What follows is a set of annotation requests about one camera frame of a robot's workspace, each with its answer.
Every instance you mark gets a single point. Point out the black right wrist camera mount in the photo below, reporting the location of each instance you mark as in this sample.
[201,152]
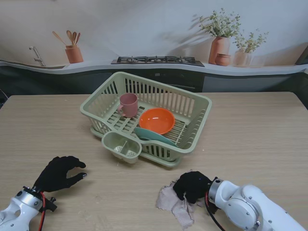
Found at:
[213,208]

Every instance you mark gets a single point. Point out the pink plastic cup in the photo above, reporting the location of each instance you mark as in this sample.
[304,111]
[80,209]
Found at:
[130,106]

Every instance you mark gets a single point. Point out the orange plastic bowl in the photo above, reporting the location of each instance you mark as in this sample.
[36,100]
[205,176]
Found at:
[157,120]

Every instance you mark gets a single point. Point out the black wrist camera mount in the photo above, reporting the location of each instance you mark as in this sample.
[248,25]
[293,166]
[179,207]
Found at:
[51,204]
[213,208]

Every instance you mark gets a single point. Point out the printed kitchen backdrop banner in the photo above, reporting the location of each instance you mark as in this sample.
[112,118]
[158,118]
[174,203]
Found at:
[144,24]

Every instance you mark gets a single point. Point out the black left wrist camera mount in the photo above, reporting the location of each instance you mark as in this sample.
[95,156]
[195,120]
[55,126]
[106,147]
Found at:
[51,204]

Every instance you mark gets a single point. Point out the pale green cutlery holder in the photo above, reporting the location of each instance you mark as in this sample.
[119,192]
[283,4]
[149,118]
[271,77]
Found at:
[113,142]

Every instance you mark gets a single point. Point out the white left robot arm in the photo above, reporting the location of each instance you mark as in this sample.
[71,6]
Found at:
[16,211]

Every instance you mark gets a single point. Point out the teal plate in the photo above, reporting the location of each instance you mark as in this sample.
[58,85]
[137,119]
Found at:
[149,136]

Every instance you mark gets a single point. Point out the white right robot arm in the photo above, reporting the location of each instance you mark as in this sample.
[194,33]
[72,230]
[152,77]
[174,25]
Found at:
[250,207]

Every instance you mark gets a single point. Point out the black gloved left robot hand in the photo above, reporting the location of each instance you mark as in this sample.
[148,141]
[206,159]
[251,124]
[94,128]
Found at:
[55,175]

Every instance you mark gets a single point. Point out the grey cleaning cloth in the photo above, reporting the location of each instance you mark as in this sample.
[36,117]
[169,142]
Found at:
[168,199]

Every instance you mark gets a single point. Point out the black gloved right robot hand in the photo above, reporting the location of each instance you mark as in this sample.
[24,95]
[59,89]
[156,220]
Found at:
[192,185]

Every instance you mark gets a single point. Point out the pale green plastic dish rack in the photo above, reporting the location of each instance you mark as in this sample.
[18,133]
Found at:
[149,108]

